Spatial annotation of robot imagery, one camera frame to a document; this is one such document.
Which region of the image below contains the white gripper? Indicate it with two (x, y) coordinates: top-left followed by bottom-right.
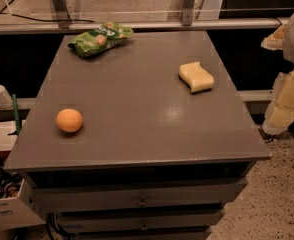
(261, 14), (294, 135)

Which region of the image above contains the yellow sponge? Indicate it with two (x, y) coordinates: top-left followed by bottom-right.
(179, 62), (214, 93)

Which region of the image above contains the grey drawer cabinet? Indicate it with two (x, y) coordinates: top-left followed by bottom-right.
(5, 31), (269, 240)

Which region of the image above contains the green snack bag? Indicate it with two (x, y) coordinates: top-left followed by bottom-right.
(68, 22), (134, 58)

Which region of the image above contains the orange ball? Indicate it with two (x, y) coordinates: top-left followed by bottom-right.
(56, 109), (83, 133)

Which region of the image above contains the green stick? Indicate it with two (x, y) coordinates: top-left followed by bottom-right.
(12, 94), (22, 135)

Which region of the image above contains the white cardboard box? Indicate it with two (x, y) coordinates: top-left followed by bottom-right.
(0, 121), (45, 231)

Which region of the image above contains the metal rail frame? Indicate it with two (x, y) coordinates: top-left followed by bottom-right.
(0, 0), (294, 34)

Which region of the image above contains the black cable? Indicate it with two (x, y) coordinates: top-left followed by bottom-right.
(0, 0), (96, 24)

